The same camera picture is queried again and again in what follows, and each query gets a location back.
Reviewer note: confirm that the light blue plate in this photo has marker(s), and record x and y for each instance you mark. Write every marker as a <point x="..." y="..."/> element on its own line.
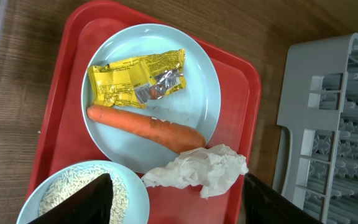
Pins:
<point x="197" y="105"/>

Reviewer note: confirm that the white tissue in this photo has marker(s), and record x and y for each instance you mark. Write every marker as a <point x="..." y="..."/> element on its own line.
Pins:
<point x="216" y="169"/>

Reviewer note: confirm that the orange carrot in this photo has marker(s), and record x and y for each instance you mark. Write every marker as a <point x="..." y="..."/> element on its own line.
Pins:
<point x="176" y="137"/>

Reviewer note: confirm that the light blue bowl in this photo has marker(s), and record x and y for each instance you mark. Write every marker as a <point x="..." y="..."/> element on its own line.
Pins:
<point x="130" y="203"/>

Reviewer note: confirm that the grey dishwasher rack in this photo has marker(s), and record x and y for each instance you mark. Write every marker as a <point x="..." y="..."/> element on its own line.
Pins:
<point x="317" y="163"/>

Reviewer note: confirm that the yellow snack wrapper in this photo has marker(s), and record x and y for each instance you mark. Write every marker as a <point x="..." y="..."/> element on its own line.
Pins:
<point x="134" y="81"/>

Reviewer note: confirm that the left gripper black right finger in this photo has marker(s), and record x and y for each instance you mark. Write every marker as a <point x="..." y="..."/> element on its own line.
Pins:
<point x="263" y="205"/>

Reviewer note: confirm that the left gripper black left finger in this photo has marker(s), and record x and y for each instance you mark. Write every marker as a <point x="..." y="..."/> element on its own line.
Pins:
<point x="91" y="204"/>

